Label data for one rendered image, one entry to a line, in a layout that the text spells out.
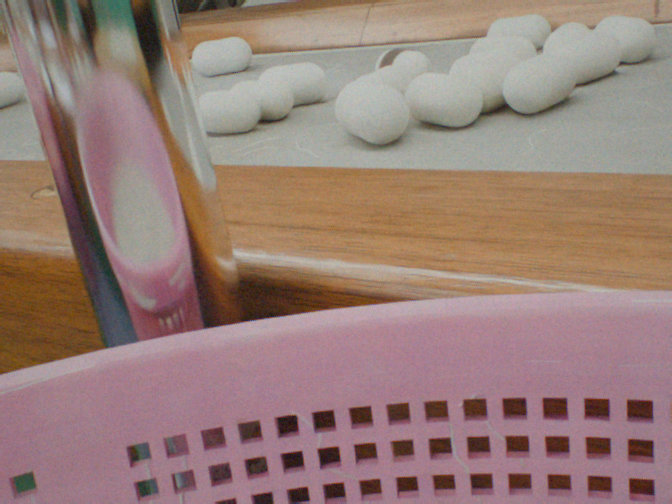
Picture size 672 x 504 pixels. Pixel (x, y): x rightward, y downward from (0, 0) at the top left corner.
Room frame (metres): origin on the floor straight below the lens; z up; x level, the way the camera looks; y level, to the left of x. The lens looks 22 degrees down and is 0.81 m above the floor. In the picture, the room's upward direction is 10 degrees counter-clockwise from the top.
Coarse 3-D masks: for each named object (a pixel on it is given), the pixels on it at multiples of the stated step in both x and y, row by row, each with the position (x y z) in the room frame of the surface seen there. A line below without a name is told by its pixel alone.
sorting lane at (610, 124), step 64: (192, 64) 0.59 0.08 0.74; (256, 64) 0.54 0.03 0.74; (320, 64) 0.49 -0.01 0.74; (448, 64) 0.42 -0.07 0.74; (640, 64) 0.34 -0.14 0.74; (0, 128) 0.46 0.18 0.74; (256, 128) 0.34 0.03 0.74; (320, 128) 0.32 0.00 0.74; (448, 128) 0.29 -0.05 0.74; (512, 128) 0.27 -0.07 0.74; (576, 128) 0.26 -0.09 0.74; (640, 128) 0.24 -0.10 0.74
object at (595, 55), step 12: (588, 36) 0.32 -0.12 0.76; (600, 36) 0.32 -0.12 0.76; (612, 36) 0.32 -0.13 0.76; (564, 48) 0.32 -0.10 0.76; (576, 48) 0.31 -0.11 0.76; (588, 48) 0.31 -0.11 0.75; (600, 48) 0.32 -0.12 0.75; (612, 48) 0.32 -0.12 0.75; (576, 60) 0.31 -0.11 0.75; (588, 60) 0.31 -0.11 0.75; (600, 60) 0.31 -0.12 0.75; (612, 60) 0.32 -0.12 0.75; (588, 72) 0.31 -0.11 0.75; (600, 72) 0.32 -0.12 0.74
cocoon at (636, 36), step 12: (600, 24) 0.36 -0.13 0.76; (612, 24) 0.35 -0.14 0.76; (624, 24) 0.34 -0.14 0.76; (636, 24) 0.34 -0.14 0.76; (648, 24) 0.34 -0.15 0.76; (624, 36) 0.34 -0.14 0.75; (636, 36) 0.33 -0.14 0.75; (648, 36) 0.33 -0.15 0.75; (624, 48) 0.34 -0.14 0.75; (636, 48) 0.33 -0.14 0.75; (648, 48) 0.33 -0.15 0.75; (624, 60) 0.34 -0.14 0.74; (636, 60) 0.34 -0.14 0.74
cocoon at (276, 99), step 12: (240, 84) 0.36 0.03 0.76; (252, 84) 0.35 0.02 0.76; (264, 84) 0.35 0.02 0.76; (276, 84) 0.35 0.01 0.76; (264, 96) 0.34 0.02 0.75; (276, 96) 0.34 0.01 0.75; (288, 96) 0.35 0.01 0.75; (264, 108) 0.34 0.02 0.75; (276, 108) 0.34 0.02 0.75; (288, 108) 0.35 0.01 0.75
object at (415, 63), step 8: (400, 56) 0.36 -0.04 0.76; (408, 56) 0.35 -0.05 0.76; (416, 56) 0.35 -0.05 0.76; (424, 56) 0.35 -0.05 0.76; (376, 64) 0.37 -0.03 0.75; (392, 64) 0.36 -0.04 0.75; (400, 64) 0.35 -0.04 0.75; (408, 64) 0.35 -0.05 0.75; (416, 64) 0.35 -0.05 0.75; (424, 64) 0.35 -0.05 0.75; (408, 72) 0.35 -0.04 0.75; (416, 72) 0.35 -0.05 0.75; (424, 72) 0.35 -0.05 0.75; (432, 72) 0.36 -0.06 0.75
